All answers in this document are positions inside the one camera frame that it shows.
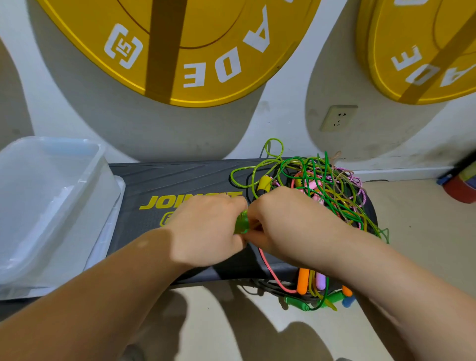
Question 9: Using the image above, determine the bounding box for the white wall socket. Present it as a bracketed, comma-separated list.
[320, 104, 359, 133]

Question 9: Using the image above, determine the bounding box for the large yellow weight plate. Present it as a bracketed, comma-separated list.
[36, 0, 322, 108]

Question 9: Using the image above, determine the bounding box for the red fire extinguisher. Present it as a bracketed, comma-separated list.
[437, 150, 476, 204]

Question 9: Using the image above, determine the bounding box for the clear plastic storage bin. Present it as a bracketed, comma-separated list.
[0, 135, 120, 284]

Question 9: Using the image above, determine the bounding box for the pile of jump ropes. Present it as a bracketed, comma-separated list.
[229, 137, 389, 312]

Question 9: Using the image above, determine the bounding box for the person's left hand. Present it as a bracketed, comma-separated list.
[165, 195, 250, 269]

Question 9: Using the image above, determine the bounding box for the black aerobic step platform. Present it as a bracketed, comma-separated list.
[0, 158, 379, 321]

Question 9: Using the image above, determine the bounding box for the translucent plastic lid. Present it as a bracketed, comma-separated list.
[0, 175, 126, 301]

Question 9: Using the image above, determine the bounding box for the person's right hand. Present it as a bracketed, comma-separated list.
[239, 186, 351, 269]

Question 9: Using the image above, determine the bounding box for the person's left forearm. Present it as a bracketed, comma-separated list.
[0, 227, 183, 361]

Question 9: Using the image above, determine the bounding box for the person's right forearm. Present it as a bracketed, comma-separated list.
[335, 231, 476, 361]

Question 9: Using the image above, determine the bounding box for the green jump rope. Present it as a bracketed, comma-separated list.
[234, 210, 252, 236]

